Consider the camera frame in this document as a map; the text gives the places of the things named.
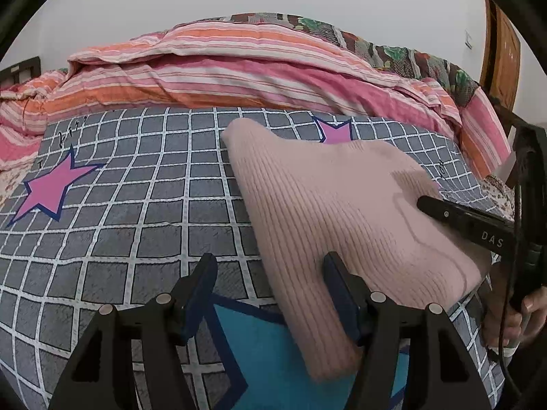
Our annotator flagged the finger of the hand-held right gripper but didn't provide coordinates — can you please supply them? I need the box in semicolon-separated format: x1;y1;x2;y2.
416;195;476;241

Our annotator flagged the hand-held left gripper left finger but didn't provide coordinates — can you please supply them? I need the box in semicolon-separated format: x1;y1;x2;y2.
49;253;218;410

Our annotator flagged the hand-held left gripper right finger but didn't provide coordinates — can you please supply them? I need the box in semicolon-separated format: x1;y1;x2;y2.
322;251;485;410

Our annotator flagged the pink ribbed knit sweater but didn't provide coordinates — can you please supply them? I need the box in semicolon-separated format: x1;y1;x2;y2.
220;117;496;382

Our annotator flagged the person's right hand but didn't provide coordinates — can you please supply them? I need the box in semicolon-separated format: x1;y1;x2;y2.
482;264;547;350

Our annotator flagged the white floral cloth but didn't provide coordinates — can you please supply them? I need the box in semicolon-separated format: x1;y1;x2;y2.
0;164;30;214
479;175;516;218

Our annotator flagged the grey checked bed sheet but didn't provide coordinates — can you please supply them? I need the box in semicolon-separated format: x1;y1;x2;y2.
0;106;516;410

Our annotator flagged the brown wooden door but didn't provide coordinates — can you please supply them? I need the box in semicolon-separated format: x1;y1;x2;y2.
479;0;522;112

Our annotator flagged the brown floral patterned blanket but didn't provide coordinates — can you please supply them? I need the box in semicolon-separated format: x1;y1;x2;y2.
201;13;483;107

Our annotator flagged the pink orange striped quilt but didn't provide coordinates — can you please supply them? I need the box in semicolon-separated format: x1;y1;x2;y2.
0;20;513;180

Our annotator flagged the dark wooden headboard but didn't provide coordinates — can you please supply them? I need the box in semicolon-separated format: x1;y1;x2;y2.
0;56;41;88

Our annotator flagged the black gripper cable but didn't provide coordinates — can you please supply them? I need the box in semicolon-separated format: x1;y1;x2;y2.
487;179;525;398

